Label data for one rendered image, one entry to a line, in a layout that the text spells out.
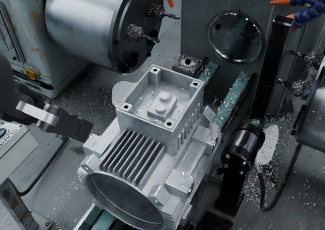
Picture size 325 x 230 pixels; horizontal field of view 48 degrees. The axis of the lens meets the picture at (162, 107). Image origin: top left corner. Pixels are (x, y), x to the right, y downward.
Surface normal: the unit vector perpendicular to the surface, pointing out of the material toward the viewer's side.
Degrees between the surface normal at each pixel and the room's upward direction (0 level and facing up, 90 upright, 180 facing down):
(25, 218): 90
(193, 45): 90
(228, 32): 90
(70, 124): 98
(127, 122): 90
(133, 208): 5
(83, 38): 81
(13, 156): 67
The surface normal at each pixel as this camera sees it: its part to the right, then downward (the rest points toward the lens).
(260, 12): -0.48, 0.66
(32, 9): 0.88, 0.35
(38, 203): -0.02, -0.67
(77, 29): -0.47, 0.43
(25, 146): 0.80, 0.06
